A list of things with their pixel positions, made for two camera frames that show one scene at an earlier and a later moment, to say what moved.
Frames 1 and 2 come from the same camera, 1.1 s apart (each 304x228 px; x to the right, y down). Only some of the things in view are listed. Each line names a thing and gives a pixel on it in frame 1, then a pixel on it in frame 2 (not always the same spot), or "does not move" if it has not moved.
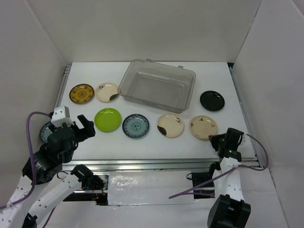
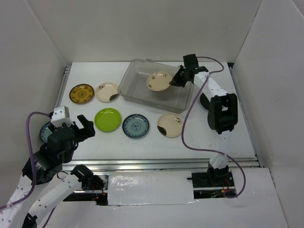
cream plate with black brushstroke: [170, 125] does not move
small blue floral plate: [136, 125] does not move
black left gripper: [88, 131] does not move
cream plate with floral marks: [203, 126] -> [158, 81]
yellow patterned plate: [81, 93] does not move
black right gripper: [213, 139] -> [176, 80]
